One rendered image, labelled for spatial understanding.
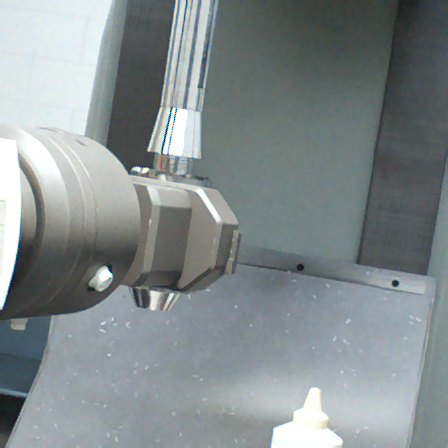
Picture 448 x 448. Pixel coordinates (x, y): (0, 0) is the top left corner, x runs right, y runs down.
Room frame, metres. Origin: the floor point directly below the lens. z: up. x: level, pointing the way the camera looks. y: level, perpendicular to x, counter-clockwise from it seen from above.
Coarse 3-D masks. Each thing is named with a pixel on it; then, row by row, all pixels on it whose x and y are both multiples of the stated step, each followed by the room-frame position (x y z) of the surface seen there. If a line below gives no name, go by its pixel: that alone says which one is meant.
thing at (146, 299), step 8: (136, 288) 0.66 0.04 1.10; (136, 296) 0.66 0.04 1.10; (144, 296) 0.66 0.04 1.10; (152, 296) 0.66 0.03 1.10; (160, 296) 0.66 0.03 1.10; (168, 296) 0.66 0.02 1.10; (176, 296) 0.66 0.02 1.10; (136, 304) 0.67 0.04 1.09; (144, 304) 0.66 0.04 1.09; (152, 304) 0.66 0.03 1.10; (160, 304) 0.66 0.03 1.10; (168, 304) 0.66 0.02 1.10
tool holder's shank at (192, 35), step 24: (192, 0) 0.66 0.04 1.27; (216, 0) 0.67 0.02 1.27; (192, 24) 0.66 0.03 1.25; (192, 48) 0.66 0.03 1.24; (168, 72) 0.67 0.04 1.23; (192, 72) 0.66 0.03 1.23; (168, 96) 0.66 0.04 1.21; (192, 96) 0.66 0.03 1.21; (168, 120) 0.66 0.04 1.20; (192, 120) 0.66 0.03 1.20; (168, 144) 0.66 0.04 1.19; (192, 144) 0.66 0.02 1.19; (168, 168) 0.66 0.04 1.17; (192, 168) 0.67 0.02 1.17
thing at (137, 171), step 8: (136, 168) 0.66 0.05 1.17; (144, 168) 0.66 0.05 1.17; (136, 176) 0.66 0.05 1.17; (144, 176) 0.65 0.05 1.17; (152, 176) 0.65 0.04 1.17; (160, 176) 0.65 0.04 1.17; (168, 176) 0.65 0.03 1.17; (176, 176) 0.65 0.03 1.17; (184, 176) 0.65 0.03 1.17; (192, 176) 0.65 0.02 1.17; (192, 184) 0.65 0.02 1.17; (200, 184) 0.66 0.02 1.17; (208, 184) 0.66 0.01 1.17
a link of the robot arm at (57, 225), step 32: (0, 128) 0.51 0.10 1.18; (32, 128) 0.52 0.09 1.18; (0, 160) 0.46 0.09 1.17; (32, 160) 0.50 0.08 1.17; (64, 160) 0.51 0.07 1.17; (0, 192) 0.47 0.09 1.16; (32, 192) 0.49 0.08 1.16; (64, 192) 0.49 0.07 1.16; (0, 224) 0.47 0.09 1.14; (32, 224) 0.49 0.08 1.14; (64, 224) 0.49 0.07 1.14; (96, 224) 0.51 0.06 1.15; (0, 256) 0.47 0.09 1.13; (32, 256) 0.49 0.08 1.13; (64, 256) 0.49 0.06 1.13; (0, 288) 0.47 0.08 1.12; (32, 288) 0.49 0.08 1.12; (64, 288) 0.51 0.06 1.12
